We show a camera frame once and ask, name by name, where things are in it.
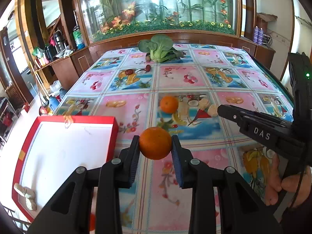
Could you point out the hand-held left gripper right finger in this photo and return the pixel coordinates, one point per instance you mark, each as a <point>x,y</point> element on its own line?
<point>176,165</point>

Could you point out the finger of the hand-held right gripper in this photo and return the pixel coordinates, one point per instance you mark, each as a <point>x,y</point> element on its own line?
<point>229,112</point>

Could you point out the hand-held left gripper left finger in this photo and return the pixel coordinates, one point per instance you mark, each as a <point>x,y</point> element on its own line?
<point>134,165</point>

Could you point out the orange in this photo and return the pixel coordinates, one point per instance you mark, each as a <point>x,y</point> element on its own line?
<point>169,104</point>
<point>156,143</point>

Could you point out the red box with white inside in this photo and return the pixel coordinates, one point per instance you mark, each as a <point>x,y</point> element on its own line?
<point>61,151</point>

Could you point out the person's right hand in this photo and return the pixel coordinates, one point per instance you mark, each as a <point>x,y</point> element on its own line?
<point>274,182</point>

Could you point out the fruit printed tablecloth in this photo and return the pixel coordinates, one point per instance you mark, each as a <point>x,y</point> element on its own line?
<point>182,75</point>

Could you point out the green bok choy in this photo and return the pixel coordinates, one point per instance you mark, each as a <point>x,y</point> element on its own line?
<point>158,48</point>

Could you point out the cardboard box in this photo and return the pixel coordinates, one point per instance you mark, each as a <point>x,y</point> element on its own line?
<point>265,18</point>

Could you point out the blue jug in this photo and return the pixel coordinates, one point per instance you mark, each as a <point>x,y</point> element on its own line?
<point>53,103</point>

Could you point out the white plastic bag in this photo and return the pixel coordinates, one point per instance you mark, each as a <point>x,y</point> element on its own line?
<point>55,86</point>

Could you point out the bamboo painted glass panel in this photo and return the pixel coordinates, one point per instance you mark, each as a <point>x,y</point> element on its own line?
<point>195,4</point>

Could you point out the broom stick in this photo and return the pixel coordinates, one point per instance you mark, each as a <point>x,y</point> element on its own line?
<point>39,85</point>

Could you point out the green plastic bottle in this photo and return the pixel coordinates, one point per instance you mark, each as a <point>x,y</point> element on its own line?
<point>79,37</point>

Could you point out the black bottle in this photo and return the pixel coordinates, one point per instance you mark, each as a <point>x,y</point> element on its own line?
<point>50,51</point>

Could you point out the black thermos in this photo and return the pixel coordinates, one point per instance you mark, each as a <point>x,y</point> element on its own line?
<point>58,41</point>

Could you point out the green packet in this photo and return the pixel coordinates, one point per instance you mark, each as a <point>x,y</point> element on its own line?
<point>37,52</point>

